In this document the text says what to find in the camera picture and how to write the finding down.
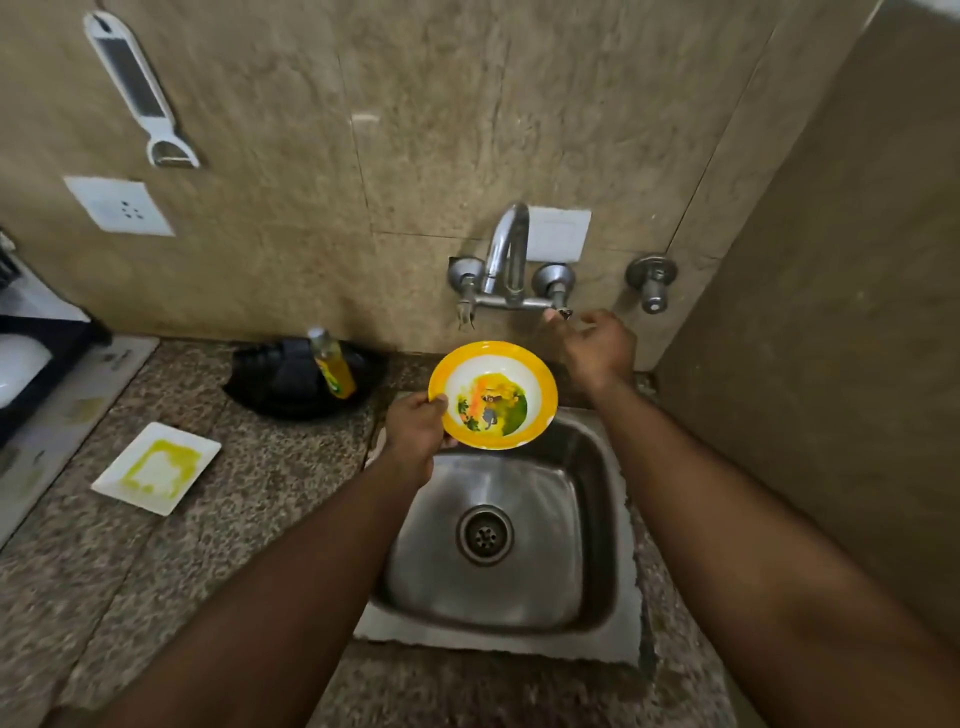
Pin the yellow dish soap bottle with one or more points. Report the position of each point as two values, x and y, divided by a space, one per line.
332 364

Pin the white square stained plate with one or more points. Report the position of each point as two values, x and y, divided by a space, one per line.
156 469

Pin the person's left forearm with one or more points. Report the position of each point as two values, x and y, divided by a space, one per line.
270 607

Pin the white handheld grater peeler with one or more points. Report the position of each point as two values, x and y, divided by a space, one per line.
139 86

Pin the person's right hand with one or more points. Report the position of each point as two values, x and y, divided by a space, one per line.
596 351

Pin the chrome wall tap valve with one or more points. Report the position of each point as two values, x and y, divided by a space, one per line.
652 280

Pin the yellow rimmed printed bowl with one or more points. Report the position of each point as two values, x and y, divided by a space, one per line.
495 395

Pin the person's right fingers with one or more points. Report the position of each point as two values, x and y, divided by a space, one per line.
574 319

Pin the sink drain strainer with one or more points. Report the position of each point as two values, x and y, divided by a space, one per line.
485 535

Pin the black plastic bag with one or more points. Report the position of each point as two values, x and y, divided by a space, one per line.
285 382

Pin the white wall socket plate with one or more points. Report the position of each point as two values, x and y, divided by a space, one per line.
120 206

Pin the person's left hand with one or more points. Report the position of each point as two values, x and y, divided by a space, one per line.
411 436

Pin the white wall cover plate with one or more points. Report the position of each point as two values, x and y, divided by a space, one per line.
559 235

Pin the person's right forearm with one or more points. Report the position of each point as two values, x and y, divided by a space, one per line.
757 555

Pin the chrome wall sink faucet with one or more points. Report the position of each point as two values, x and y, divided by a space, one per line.
506 262

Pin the black and white appliance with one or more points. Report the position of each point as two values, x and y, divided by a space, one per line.
30 345

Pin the person's left thumb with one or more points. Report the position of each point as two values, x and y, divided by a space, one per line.
429 400

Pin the stainless steel sink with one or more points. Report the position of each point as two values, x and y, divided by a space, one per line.
510 540

